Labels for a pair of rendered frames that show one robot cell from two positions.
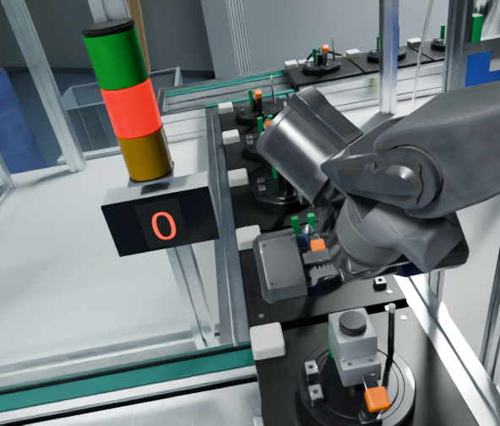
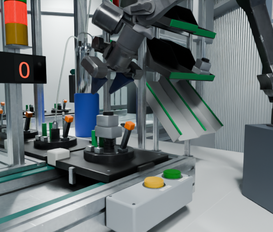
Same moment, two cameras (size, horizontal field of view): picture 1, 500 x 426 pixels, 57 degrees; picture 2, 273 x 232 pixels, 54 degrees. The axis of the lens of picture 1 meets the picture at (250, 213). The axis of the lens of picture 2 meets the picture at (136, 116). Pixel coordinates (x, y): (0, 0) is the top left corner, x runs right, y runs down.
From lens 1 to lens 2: 56 cm
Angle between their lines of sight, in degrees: 54
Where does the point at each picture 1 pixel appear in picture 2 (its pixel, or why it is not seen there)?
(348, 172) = (133, 5)
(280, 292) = (100, 68)
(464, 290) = not seen: hidden behind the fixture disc
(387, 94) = (40, 123)
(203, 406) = (30, 190)
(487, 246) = not seen: hidden behind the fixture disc
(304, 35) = not seen: outside the picture
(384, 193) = (144, 8)
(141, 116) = (25, 15)
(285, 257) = (97, 60)
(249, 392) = (53, 182)
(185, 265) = (18, 108)
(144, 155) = (23, 32)
